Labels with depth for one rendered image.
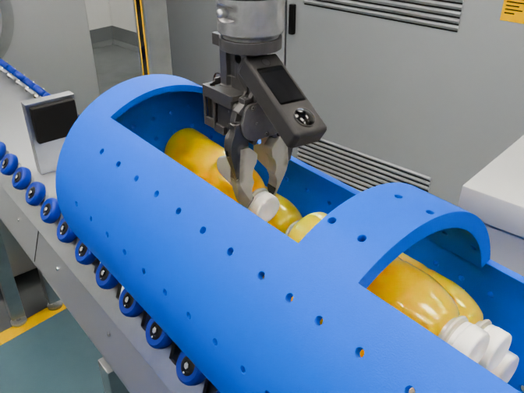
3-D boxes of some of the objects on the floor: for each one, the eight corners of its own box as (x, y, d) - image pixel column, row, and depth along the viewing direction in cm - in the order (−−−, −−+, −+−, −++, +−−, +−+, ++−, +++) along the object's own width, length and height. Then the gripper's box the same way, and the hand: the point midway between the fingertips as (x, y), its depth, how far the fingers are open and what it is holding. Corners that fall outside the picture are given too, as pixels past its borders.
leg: (59, 299, 218) (24, 158, 186) (65, 306, 214) (30, 164, 182) (45, 305, 215) (6, 164, 182) (51, 313, 211) (12, 170, 179)
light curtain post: (188, 345, 196) (129, -263, 109) (197, 355, 192) (143, -268, 105) (173, 354, 193) (100, -267, 105) (182, 364, 189) (114, -272, 102)
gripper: (261, 20, 68) (260, 172, 78) (183, 34, 61) (194, 197, 72) (309, 33, 62) (302, 196, 73) (228, 51, 56) (233, 225, 66)
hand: (261, 196), depth 70 cm, fingers closed on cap, 4 cm apart
